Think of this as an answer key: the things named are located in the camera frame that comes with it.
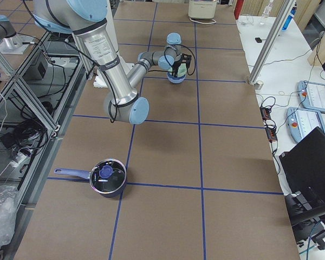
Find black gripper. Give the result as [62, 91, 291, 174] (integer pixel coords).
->
[172, 57, 181, 76]

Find blue bowl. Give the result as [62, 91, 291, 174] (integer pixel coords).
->
[167, 73, 186, 84]

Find green bowl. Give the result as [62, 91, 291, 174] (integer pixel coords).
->
[177, 63, 187, 77]

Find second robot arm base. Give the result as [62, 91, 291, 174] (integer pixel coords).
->
[0, 15, 28, 55]

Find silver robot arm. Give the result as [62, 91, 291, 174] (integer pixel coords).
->
[33, 0, 187, 125]

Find white appliance box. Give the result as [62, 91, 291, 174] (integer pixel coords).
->
[188, 0, 217, 20]

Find clear plastic bottle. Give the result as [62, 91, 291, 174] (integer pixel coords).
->
[261, 0, 274, 23]

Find orange black usb hub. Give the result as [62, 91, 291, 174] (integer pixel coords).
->
[259, 106, 278, 143]

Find blue water bottle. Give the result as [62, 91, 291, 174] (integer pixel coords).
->
[282, 1, 297, 30]

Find blue saucepan with glass lid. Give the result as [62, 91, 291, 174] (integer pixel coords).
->
[54, 159, 127, 198]

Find lower teach pendant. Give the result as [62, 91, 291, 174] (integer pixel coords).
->
[287, 107, 325, 143]

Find teach pendant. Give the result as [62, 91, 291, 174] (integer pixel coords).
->
[297, 80, 325, 113]
[287, 107, 325, 143]

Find upper teach pendant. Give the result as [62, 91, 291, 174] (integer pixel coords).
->
[297, 80, 325, 113]

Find black laptop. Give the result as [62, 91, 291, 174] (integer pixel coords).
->
[279, 127, 325, 203]

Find crumpled plastic bag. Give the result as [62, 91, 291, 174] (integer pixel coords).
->
[0, 185, 18, 247]

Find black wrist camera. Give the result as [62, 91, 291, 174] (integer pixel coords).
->
[181, 54, 192, 68]

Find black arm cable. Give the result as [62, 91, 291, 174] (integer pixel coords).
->
[23, 0, 196, 123]

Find white camera pillar with base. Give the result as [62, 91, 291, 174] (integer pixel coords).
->
[93, 0, 135, 89]

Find aluminium frame post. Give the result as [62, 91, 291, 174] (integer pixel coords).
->
[248, 0, 295, 90]

